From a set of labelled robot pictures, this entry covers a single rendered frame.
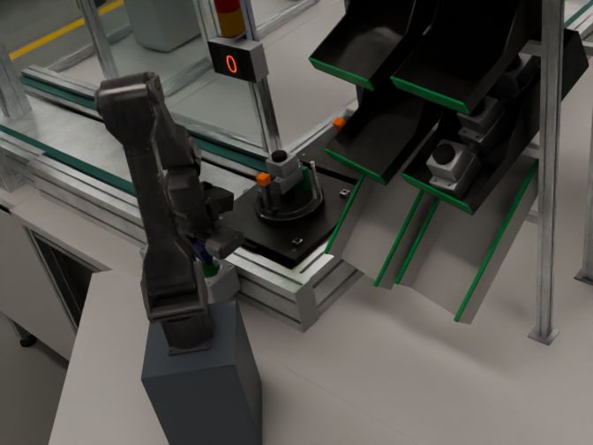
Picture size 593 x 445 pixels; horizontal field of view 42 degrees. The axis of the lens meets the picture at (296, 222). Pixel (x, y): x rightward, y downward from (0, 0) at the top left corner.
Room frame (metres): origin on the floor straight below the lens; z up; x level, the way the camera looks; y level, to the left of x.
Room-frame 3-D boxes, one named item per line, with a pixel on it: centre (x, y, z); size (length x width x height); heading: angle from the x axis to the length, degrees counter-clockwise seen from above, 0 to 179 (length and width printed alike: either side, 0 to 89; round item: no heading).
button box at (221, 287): (1.18, 0.22, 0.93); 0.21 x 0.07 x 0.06; 41
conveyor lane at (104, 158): (1.50, 0.18, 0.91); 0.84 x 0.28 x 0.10; 41
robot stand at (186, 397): (0.85, 0.19, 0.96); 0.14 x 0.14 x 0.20; 85
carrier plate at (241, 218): (1.26, 0.01, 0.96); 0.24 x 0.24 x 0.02; 41
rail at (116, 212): (1.37, 0.30, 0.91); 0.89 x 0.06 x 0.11; 41
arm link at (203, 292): (0.86, 0.20, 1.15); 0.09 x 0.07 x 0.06; 87
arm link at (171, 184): (1.13, 0.18, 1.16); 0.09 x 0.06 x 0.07; 177
